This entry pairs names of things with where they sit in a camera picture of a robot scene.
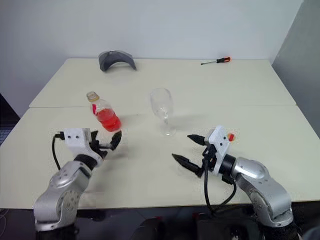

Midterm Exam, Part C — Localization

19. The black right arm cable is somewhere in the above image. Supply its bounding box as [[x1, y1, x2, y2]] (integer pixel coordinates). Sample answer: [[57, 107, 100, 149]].
[[203, 147, 238, 214]]

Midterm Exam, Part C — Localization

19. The clear wine glass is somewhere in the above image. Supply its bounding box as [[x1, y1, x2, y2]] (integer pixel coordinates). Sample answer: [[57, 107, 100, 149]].
[[149, 87, 177, 137]]

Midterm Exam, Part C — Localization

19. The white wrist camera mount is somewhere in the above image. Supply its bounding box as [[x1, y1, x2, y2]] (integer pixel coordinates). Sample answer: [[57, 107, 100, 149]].
[[63, 127, 105, 168], [206, 125, 232, 175]]

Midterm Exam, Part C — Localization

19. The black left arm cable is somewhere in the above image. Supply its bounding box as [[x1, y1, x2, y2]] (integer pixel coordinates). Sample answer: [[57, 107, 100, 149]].
[[51, 133, 65, 171]]

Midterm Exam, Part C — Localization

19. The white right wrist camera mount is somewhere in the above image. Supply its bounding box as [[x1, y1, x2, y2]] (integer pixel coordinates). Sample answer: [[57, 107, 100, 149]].
[[206, 125, 232, 175]]

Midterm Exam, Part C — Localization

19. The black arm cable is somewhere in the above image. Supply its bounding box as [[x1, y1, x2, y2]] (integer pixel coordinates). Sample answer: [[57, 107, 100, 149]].
[[51, 133, 65, 171], [203, 147, 238, 214]]

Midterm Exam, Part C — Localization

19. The grey curved cap visor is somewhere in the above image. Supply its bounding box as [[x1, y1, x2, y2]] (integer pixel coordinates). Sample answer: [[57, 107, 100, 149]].
[[97, 50, 138, 73]]

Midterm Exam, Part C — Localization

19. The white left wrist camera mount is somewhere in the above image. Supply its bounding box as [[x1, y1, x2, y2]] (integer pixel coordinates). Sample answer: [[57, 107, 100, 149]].
[[63, 127, 105, 168]]

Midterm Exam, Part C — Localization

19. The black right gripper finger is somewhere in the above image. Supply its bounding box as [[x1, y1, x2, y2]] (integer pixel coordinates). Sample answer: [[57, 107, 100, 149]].
[[187, 134, 207, 145], [171, 153, 201, 176]]

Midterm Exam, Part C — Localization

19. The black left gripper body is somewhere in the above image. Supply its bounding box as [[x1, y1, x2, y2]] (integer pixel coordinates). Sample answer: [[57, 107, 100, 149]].
[[90, 140, 114, 160]]

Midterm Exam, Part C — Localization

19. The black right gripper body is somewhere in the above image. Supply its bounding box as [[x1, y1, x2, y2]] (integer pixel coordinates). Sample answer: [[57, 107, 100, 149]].
[[197, 143, 218, 179]]

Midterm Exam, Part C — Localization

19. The clear bottle with red drink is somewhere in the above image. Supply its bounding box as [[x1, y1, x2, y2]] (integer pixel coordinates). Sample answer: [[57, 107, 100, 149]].
[[86, 90, 123, 133]]

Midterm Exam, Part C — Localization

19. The orange and black screwdriver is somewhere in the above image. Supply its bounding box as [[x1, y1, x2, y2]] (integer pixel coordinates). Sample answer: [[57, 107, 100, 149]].
[[200, 56, 232, 67]]

